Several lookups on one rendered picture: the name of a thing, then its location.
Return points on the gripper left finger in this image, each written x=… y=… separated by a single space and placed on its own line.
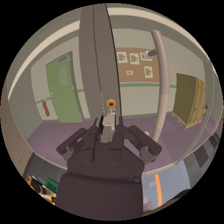
x=73 y=140

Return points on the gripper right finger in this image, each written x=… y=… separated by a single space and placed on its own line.
x=145 y=141

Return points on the silver key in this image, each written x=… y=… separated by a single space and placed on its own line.
x=107 y=120

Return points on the brass keyway cylinder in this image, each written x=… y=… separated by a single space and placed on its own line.
x=108 y=101

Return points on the grey sliding glass door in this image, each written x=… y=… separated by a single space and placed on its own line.
x=106 y=52

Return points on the green box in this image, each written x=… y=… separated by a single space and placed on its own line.
x=51 y=184

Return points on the yellow black tool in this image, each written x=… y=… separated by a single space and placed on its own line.
x=52 y=199

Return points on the white wall socket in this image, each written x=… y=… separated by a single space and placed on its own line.
x=20 y=161

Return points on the grey glazed partition frame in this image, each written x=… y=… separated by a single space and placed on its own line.
x=86 y=52

